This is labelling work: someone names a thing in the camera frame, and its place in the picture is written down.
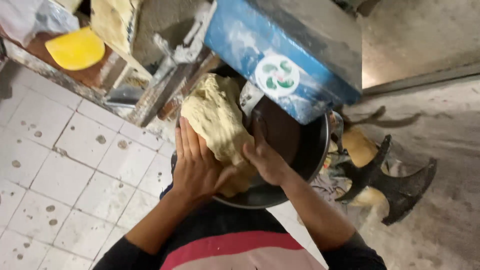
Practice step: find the person's right hand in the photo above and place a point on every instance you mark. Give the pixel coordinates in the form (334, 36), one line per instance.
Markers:
(269, 163)

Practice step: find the metal dough hook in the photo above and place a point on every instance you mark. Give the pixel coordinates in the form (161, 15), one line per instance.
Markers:
(249, 99)

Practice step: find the blue dough mixer machine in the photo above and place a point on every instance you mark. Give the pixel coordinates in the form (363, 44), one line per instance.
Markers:
(300, 48)

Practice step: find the person's striped shirt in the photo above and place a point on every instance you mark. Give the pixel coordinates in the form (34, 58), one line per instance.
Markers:
(232, 247)

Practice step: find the person's left hand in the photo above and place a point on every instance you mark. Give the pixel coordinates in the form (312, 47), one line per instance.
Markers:
(193, 170)

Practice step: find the black mixer base legs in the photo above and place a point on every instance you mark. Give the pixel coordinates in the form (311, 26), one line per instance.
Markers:
(393, 187)

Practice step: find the dark metal mixer bowl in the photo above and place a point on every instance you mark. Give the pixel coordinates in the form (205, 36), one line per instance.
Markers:
(300, 150)

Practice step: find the pale yellow dough lump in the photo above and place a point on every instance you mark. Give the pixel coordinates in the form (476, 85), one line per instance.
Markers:
(219, 120)

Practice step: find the tan flour-caked machine part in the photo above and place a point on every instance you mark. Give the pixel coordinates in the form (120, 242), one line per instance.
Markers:
(358, 146)

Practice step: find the flour-caked wooden work table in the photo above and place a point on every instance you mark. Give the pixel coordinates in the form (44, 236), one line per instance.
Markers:
(120, 82)

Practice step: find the white plastic bag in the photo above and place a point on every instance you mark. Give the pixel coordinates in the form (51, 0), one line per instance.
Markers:
(30, 17)

